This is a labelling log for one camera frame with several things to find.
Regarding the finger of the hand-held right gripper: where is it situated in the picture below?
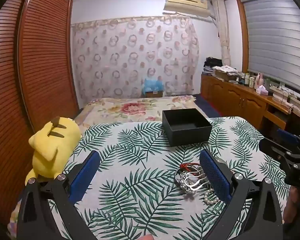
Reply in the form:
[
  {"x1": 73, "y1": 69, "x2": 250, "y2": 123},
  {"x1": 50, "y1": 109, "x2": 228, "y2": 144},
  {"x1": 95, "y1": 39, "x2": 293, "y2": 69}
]
[
  {"x1": 259, "y1": 137, "x2": 300, "y2": 167},
  {"x1": 277, "y1": 129, "x2": 300, "y2": 154}
]

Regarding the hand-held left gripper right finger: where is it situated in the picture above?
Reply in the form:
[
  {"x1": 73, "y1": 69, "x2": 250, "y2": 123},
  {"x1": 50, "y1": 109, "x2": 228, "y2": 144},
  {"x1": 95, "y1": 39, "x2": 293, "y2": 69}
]
[{"x1": 199, "y1": 149, "x2": 283, "y2": 240}]

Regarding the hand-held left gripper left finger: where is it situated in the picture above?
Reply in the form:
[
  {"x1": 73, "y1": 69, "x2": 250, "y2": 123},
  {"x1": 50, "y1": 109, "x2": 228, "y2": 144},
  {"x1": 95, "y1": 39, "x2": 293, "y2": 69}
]
[{"x1": 17, "y1": 150, "x2": 101, "y2": 240}]

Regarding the white pearl bracelet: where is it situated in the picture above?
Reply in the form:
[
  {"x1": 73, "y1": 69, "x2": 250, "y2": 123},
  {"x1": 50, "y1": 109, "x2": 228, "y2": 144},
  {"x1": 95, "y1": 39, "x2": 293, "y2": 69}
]
[{"x1": 203, "y1": 188, "x2": 221, "y2": 205}]

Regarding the silver crystal bracelet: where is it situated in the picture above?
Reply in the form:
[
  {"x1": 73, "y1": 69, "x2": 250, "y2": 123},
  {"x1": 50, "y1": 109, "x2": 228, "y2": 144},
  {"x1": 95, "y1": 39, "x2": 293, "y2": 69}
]
[{"x1": 175, "y1": 168, "x2": 211, "y2": 194}]

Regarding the red string bracelet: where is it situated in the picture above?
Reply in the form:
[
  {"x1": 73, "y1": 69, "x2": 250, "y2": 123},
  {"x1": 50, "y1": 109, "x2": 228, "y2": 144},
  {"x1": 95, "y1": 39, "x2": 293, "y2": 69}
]
[{"x1": 179, "y1": 162, "x2": 202, "y2": 175}]

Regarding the black square box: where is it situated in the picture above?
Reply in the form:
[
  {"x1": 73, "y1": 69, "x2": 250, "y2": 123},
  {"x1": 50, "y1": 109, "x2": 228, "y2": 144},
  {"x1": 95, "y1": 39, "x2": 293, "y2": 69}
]
[{"x1": 162, "y1": 108, "x2": 213, "y2": 147}]

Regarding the person's right hand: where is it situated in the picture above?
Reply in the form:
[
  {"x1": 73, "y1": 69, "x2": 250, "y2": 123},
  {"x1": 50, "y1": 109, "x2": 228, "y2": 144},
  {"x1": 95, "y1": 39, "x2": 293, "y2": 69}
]
[{"x1": 284, "y1": 186, "x2": 300, "y2": 230}]

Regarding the white power strip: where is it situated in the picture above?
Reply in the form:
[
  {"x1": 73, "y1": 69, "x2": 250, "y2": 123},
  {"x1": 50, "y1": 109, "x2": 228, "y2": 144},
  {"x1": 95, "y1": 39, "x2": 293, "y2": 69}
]
[{"x1": 269, "y1": 84, "x2": 300, "y2": 106}]

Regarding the yellow plush toy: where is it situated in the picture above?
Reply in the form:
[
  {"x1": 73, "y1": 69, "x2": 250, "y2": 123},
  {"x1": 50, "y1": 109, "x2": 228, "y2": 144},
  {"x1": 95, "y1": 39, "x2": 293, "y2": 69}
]
[{"x1": 25, "y1": 116, "x2": 82, "y2": 186}]

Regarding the pink tissue box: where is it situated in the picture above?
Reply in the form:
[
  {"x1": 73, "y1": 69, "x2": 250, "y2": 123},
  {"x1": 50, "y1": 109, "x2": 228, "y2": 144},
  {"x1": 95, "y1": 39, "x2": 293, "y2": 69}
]
[{"x1": 255, "y1": 85, "x2": 269, "y2": 96}]

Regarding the green leaf print blanket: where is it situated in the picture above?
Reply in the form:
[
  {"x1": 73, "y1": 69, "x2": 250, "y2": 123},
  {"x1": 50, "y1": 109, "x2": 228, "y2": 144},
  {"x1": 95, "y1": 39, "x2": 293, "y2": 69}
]
[{"x1": 7, "y1": 116, "x2": 290, "y2": 240}]

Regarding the wooden side cabinet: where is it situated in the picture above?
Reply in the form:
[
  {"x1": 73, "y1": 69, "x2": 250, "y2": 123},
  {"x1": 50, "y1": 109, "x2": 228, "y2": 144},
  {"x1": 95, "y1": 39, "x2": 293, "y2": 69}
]
[{"x1": 201, "y1": 73, "x2": 300, "y2": 140}]

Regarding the group of small bottles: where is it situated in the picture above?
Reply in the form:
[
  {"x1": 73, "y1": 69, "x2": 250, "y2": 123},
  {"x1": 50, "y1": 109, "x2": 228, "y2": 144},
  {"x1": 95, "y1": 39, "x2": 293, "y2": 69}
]
[{"x1": 236, "y1": 72, "x2": 256, "y2": 88}]

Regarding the navy bed sheet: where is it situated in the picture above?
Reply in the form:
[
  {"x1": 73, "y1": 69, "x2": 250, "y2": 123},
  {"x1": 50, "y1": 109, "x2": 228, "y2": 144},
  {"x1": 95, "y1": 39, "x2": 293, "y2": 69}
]
[{"x1": 192, "y1": 94, "x2": 223, "y2": 118}]

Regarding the floral bed blanket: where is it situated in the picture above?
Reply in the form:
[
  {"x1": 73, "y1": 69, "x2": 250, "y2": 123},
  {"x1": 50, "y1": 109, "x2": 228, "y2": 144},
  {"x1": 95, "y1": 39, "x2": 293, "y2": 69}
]
[{"x1": 73, "y1": 95, "x2": 203, "y2": 130}]

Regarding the box with patterned cloth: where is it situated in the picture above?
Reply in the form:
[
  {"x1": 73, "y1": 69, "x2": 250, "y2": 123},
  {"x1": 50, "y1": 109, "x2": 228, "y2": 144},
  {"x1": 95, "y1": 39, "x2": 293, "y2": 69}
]
[{"x1": 212, "y1": 66, "x2": 238, "y2": 81}]

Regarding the pile of dark clothes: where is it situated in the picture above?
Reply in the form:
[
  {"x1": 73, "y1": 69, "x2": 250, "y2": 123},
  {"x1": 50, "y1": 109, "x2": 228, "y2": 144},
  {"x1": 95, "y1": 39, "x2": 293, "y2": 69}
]
[{"x1": 203, "y1": 57, "x2": 223, "y2": 75}]

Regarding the blue bag on stool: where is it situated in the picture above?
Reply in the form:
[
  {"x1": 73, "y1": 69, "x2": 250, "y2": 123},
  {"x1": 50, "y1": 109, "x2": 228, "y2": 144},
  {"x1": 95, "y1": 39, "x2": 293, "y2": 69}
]
[{"x1": 141, "y1": 76, "x2": 165, "y2": 93}]

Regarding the tied cream curtain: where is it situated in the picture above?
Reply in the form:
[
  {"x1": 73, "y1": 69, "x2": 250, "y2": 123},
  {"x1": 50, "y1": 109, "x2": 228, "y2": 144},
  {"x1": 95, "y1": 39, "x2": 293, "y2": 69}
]
[{"x1": 212, "y1": 0, "x2": 231, "y2": 67}]

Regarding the wooden louvered wardrobe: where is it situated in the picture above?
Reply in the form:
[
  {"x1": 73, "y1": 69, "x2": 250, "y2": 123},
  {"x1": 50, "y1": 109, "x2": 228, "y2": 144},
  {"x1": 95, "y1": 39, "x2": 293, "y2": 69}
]
[{"x1": 0, "y1": 0, "x2": 79, "y2": 230}]

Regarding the beige air conditioner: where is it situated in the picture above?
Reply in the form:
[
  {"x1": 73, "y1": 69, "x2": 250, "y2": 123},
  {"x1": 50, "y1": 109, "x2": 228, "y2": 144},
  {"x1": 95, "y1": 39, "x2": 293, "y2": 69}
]
[{"x1": 163, "y1": 0, "x2": 212, "y2": 18}]

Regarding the ring patterned wall curtain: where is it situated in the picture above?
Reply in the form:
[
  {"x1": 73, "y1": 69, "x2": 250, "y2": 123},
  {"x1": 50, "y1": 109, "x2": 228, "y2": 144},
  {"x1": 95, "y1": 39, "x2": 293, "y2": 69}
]
[{"x1": 71, "y1": 16, "x2": 200, "y2": 101}]

